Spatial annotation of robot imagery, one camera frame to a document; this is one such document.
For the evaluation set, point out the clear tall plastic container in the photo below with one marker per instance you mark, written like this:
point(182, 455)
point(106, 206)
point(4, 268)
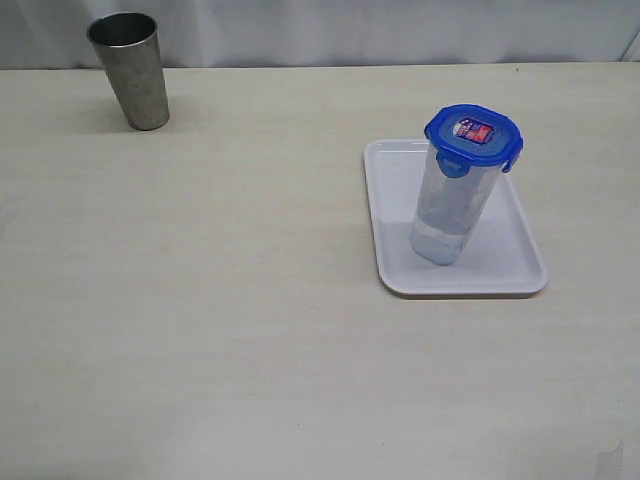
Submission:
point(448, 208)

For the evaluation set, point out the blue plastic lid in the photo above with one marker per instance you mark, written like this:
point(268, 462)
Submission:
point(467, 136)

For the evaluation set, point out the stainless steel tumbler cup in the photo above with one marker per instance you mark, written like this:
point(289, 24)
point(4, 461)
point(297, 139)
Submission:
point(126, 43)

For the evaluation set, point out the white rectangular plastic tray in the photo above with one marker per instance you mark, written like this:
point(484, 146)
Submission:
point(501, 259)

